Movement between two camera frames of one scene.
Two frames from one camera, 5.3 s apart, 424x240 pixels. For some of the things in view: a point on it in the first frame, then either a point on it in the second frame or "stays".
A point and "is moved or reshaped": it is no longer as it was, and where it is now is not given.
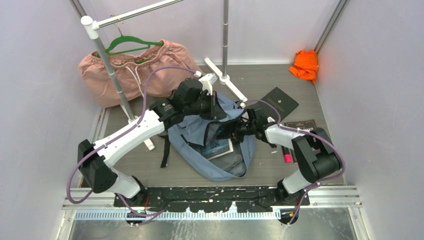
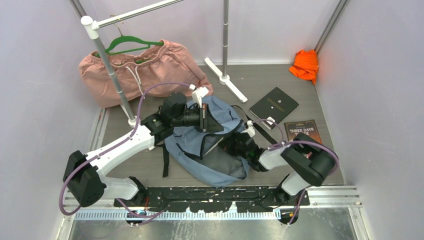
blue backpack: x=195 y=139 is moved or reshaped
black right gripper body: x=244 y=128 to x=232 y=147
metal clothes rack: x=92 y=27 stays
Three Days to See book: x=306 y=125 stays
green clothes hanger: x=99 y=54 stays
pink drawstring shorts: x=155 y=75 stays
